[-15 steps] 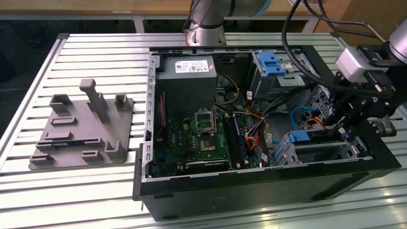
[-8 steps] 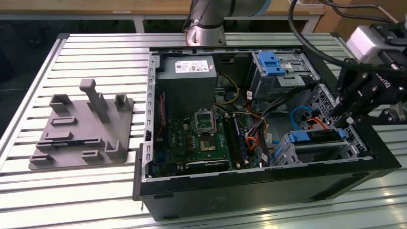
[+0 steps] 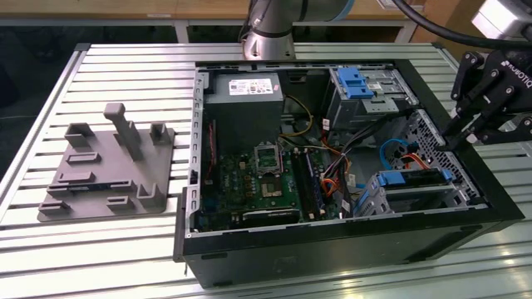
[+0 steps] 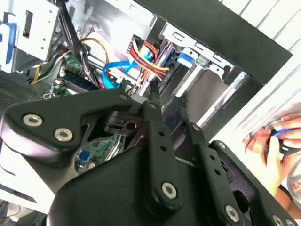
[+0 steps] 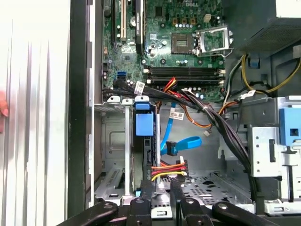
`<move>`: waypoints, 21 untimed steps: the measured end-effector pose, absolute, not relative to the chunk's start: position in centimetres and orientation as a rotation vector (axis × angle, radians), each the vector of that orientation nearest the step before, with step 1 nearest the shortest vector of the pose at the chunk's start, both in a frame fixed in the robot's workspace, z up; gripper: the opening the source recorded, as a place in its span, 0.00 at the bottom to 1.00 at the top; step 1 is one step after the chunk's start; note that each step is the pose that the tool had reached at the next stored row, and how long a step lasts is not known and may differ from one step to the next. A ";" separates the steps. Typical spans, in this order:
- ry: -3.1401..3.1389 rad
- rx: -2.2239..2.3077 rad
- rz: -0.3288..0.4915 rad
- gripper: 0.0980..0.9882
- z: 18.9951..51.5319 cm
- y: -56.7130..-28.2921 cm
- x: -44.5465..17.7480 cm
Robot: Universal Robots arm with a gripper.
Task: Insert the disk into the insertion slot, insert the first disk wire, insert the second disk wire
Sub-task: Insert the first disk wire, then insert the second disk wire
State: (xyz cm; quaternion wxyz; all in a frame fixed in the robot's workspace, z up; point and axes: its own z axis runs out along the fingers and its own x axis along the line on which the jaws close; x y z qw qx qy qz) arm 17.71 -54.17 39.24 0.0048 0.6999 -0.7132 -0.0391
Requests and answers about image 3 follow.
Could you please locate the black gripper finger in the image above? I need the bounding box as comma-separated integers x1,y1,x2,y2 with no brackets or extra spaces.
440,52,486,138
446,70,514,152

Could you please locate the red yellow black disk wire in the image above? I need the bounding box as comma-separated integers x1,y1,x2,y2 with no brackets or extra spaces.
400,151,433,171

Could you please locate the hard disk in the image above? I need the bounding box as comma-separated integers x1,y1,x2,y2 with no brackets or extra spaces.
376,168,453,187

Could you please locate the blue disk wire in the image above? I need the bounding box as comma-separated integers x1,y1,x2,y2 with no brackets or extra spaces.
380,138,418,175

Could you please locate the metal disk bay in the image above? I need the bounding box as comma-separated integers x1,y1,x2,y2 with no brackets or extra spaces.
361,168,478,216

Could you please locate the black RAM slot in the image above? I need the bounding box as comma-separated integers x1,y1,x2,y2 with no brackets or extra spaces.
290,149,316,221
305,149,325,208

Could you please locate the metal optical drive cage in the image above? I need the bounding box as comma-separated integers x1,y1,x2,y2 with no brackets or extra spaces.
325,67,418,131

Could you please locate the blue plastic cage latch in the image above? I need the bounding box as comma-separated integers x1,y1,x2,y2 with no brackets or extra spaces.
336,67,373,98

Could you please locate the black power supply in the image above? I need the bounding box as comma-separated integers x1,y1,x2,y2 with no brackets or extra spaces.
201,72,285,150

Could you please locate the metal socket cover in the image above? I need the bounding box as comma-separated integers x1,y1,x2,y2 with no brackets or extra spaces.
253,141,281,176

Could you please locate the CPU socket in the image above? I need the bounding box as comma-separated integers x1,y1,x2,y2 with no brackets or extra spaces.
257,176,290,199

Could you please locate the black graphics card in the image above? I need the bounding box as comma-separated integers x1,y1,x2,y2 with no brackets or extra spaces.
229,206,301,230

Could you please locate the green motherboard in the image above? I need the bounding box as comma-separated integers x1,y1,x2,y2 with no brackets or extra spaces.
201,136,345,225

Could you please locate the black PC case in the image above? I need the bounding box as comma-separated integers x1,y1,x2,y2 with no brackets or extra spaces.
172,59,525,289

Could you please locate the wooden workbench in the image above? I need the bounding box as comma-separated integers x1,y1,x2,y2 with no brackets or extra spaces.
0,0,426,44

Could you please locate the grey parts rack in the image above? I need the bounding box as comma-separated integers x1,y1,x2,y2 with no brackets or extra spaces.
36,102,177,224

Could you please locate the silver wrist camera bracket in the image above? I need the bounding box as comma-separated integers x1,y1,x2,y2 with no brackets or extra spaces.
496,112,532,146

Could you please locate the thick black cable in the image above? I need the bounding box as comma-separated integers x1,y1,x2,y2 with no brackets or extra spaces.
389,0,506,49

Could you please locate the black cable bundle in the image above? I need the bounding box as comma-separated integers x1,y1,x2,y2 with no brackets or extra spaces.
340,107,416,153

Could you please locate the thin orange wire bundle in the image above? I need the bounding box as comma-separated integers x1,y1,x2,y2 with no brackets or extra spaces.
324,148,354,175

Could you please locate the orange flat cable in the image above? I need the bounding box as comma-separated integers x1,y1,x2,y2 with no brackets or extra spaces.
321,178,341,203

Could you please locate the thin red wire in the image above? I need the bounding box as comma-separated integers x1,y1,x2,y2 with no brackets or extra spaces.
208,120,217,182

